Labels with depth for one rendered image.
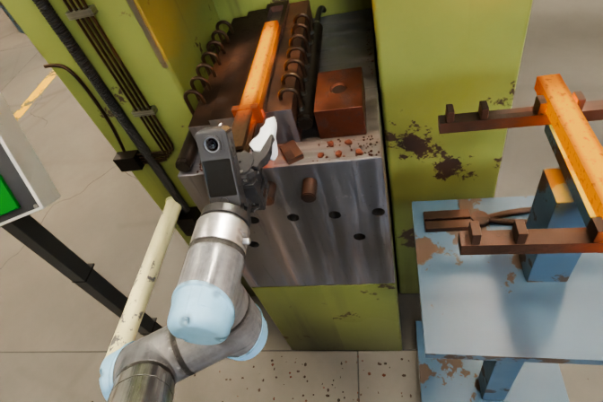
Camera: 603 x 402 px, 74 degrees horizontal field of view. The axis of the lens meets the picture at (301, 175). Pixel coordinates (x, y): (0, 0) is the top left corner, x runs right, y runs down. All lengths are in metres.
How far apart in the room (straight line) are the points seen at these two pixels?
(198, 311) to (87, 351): 1.46
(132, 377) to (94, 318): 1.42
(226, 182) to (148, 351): 0.24
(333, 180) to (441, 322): 0.29
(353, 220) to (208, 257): 0.39
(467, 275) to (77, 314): 1.66
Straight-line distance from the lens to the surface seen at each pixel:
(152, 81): 0.92
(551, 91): 0.66
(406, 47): 0.80
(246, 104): 0.70
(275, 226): 0.86
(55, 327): 2.08
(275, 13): 1.05
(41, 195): 0.85
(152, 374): 0.57
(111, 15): 0.87
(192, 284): 0.49
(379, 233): 0.86
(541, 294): 0.77
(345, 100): 0.70
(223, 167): 0.55
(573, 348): 0.74
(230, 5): 1.16
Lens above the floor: 1.40
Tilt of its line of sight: 45 degrees down
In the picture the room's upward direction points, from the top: 18 degrees counter-clockwise
